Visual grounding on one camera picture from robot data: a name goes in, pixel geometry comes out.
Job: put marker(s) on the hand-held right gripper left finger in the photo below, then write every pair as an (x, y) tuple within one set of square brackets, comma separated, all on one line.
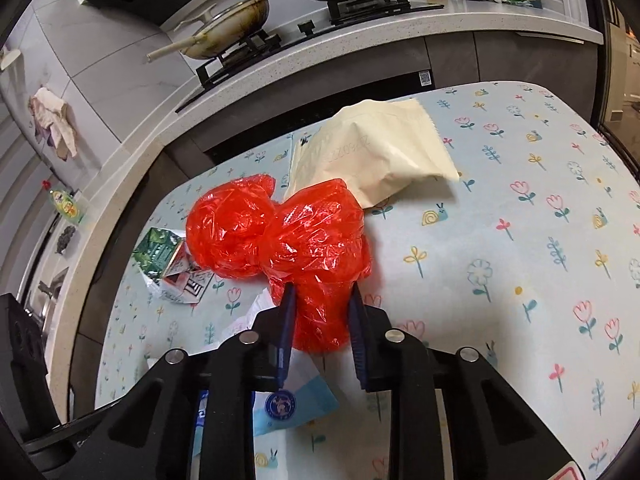
[(286, 342)]

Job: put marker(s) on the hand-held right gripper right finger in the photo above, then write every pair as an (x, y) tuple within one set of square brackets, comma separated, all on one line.
[(358, 342)]

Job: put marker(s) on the red plastic bag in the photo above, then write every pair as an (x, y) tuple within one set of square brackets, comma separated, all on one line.
[(290, 250)]

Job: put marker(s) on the white plastic bag blue print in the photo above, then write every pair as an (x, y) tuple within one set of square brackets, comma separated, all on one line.
[(305, 400)]

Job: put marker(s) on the steel sink faucet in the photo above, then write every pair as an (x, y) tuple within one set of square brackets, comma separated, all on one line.
[(50, 290)]

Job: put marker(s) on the white printed wrapper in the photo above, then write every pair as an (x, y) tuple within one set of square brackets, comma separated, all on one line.
[(185, 285)]

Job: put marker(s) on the dark scrubbing pad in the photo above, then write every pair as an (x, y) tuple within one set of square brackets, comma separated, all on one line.
[(65, 240)]

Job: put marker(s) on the green foil wrapper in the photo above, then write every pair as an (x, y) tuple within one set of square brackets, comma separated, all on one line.
[(157, 252)]

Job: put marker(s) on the green dish soap bottle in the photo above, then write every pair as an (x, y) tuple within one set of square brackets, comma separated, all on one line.
[(66, 202)]

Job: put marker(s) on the floral tablecloth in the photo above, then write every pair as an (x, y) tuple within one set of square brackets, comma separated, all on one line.
[(500, 260)]

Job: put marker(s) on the beige paper packet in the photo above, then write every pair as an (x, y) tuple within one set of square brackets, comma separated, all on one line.
[(380, 150)]

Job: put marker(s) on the hanging beige dish towel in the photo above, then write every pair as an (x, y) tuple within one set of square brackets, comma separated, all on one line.
[(52, 120)]

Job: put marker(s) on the hanging white kitchen utensil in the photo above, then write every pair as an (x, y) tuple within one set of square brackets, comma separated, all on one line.
[(9, 57)]

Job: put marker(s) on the beige frying pan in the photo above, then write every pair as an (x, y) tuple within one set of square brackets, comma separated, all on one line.
[(235, 22)]

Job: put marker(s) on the black gas stove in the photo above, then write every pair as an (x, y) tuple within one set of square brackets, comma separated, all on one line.
[(370, 5)]

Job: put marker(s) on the teal spice rack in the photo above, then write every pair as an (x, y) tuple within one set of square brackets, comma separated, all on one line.
[(531, 2)]

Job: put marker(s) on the glass sliding door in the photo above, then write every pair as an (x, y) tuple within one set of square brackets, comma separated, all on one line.
[(617, 60)]

